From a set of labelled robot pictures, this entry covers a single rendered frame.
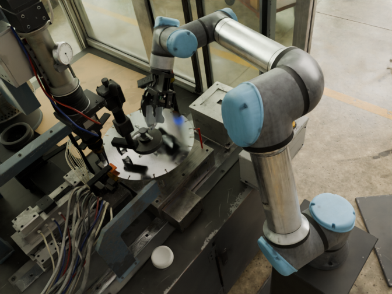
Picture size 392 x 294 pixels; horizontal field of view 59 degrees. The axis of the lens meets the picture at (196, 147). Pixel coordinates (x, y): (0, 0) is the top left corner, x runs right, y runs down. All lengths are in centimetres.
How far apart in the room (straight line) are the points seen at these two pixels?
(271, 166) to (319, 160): 159
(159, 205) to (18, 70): 58
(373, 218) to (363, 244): 94
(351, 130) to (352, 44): 102
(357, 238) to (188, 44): 78
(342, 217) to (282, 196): 22
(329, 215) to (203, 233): 43
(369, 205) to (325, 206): 121
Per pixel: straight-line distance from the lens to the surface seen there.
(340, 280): 115
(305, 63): 74
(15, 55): 88
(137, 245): 120
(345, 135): 250
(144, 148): 116
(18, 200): 153
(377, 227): 212
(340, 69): 303
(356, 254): 119
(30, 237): 128
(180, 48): 97
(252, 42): 88
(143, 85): 119
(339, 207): 99
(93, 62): 204
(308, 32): 113
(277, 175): 77
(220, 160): 133
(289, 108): 69
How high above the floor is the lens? 180
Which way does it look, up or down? 49 degrees down
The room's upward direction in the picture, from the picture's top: 11 degrees counter-clockwise
